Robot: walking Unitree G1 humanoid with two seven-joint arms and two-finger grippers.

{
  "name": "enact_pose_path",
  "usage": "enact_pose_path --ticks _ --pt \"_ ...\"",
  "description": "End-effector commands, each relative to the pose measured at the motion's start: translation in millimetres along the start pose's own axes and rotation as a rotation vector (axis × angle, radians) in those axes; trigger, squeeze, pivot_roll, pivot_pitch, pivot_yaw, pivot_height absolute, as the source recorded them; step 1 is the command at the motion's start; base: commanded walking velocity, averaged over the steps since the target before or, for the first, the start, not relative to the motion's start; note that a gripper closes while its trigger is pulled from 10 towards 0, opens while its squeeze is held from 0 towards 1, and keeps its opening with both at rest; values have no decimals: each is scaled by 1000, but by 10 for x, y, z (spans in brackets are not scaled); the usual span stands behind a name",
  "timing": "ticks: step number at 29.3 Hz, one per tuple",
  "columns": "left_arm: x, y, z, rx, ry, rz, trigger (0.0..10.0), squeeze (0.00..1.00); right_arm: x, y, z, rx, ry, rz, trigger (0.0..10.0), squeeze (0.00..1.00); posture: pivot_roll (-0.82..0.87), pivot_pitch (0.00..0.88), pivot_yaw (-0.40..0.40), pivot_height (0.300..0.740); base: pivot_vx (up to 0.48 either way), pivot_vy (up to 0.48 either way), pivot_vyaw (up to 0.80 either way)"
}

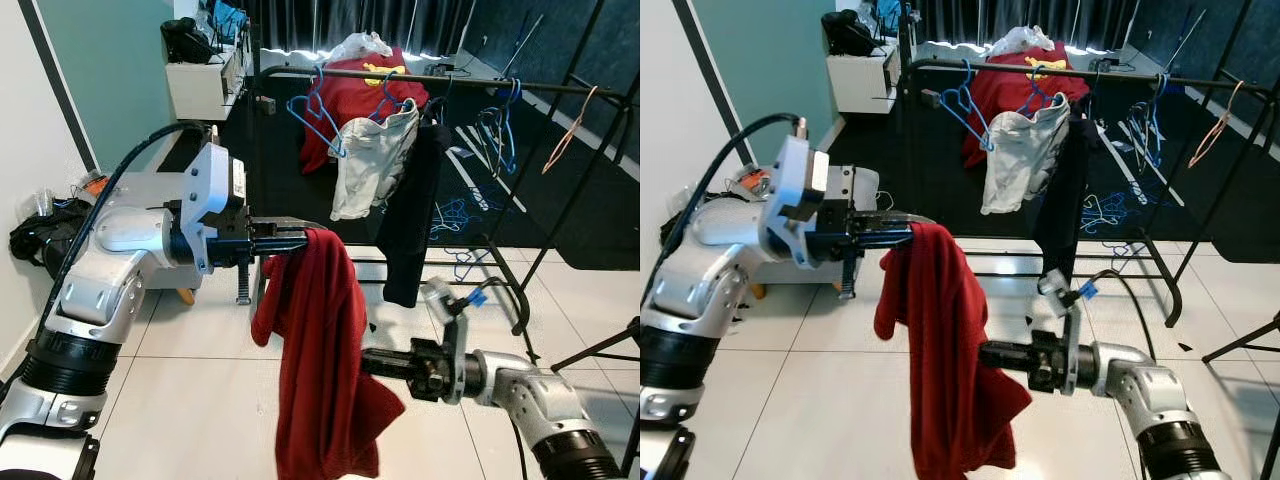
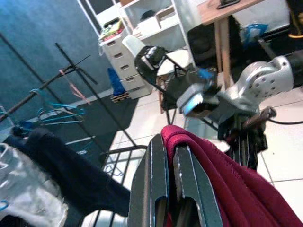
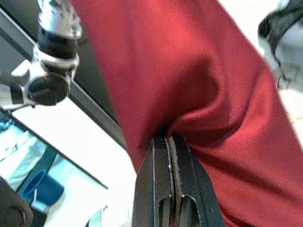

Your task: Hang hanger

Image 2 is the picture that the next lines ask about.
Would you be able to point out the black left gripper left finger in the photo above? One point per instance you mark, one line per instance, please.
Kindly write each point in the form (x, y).
(149, 189)

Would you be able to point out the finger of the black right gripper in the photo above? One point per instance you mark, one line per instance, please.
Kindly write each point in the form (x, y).
(251, 157)
(236, 153)

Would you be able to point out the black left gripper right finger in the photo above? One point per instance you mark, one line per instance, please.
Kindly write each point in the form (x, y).
(196, 189)

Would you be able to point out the red shirt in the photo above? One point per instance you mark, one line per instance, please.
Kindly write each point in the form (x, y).
(248, 196)

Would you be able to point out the blue plastic hanger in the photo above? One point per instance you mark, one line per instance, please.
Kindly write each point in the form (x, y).
(61, 105)

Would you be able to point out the pink plastic hanger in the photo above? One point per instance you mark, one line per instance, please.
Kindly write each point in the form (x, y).
(75, 91)

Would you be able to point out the black metal clothes rack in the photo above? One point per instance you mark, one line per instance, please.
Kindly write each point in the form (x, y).
(123, 149)

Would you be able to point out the navy shirt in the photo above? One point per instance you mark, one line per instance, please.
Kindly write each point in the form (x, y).
(71, 170)

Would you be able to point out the light wooden table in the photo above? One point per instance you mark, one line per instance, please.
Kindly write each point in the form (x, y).
(225, 47)

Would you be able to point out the small wooden slat stand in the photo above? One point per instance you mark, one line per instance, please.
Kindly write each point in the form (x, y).
(120, 97)

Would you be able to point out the blue plastic bag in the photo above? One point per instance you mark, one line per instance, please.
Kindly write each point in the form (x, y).
(254, 33)

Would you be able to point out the blue plastic item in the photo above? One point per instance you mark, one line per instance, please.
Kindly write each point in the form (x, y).
(116, 82)

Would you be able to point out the white shelf unit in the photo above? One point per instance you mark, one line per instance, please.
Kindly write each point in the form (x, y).
(132, 71)

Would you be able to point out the black white bag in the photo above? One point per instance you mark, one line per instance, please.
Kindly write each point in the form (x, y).
(149, 59)

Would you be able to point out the white shirt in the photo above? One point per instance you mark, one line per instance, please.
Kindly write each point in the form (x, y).
(28, 196)

